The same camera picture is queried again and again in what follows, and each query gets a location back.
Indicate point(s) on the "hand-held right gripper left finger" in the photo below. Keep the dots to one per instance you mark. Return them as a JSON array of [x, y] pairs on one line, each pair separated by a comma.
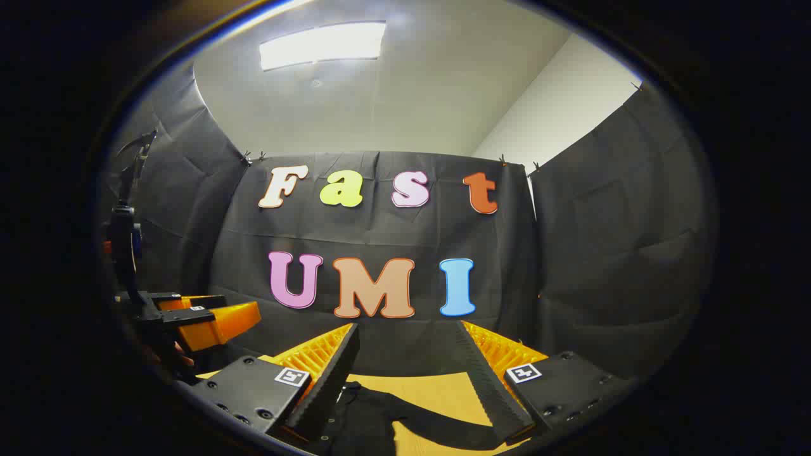
[[329, 380]]

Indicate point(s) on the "black buttoned garment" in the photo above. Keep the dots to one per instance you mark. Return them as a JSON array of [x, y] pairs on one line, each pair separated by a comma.
[[367, 421]]

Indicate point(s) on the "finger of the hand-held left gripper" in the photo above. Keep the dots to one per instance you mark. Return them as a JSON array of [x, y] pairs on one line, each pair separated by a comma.
[[196, 302], [222, 326]]

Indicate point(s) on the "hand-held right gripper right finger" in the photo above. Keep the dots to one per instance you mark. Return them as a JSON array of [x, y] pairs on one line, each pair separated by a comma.
[[488, 386]]

